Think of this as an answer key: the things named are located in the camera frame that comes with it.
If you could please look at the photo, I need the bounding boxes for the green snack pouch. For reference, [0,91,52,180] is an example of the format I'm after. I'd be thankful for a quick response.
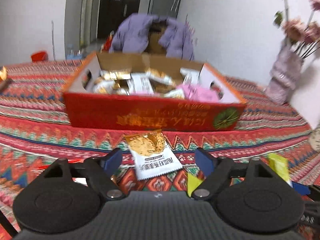
[187,173,203,198]

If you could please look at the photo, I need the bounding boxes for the white cookie snack bag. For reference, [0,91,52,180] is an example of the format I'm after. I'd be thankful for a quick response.
[125,130,183,180]

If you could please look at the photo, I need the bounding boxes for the small pink packet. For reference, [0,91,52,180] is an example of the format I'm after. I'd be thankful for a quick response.
[176,84,220,103]

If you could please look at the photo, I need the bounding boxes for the white packet box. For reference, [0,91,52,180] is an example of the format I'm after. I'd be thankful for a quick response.
[129,73,154,95]

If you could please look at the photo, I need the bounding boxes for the small grey white packet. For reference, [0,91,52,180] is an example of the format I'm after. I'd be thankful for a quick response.
[180,68,200,85]

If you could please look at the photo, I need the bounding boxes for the red ramen snack bag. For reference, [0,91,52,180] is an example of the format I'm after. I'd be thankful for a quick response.
[36,158,87,186]

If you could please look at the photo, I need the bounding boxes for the light green white pouch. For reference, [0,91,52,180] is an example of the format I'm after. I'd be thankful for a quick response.
[268,153,293,187]

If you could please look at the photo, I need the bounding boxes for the floral white slim vase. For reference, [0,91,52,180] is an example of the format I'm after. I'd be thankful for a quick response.
[309,126,320,152]

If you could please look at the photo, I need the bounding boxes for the colourful patterned tablecloth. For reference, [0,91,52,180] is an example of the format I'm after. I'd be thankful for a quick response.
[0,59,320,240]

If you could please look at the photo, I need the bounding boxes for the red cardboard fruit box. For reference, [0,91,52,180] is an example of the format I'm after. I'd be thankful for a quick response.
[62,52,247,132]

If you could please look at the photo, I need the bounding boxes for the pink textured vase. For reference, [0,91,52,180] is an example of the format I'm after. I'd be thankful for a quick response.
[264,40,304,105]

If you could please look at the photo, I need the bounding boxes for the blue pet feeder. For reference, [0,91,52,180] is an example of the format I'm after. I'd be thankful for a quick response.
[66,44,83,60]

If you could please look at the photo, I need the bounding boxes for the red plastic bucket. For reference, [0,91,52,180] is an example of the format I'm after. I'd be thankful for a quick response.
[30,50,48,62]

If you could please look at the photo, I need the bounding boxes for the plate of orange peels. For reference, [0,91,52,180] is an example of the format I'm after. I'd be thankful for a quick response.
[0,66,12,92]

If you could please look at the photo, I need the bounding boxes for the brown wooden chair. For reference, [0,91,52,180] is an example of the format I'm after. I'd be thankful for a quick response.
[144,23,167,55]

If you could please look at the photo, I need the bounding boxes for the purple puffer jacket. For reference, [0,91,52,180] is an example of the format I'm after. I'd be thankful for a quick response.
[109,13,194,61]

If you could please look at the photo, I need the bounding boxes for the white mop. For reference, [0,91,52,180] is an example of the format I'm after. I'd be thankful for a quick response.
[51,20,56,61]

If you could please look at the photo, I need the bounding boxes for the dried pink roses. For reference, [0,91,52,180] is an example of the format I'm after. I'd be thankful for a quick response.
[273,0,319,60]

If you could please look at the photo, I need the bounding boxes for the dark entrance door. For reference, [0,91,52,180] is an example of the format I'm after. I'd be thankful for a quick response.
[97,0,140,39]

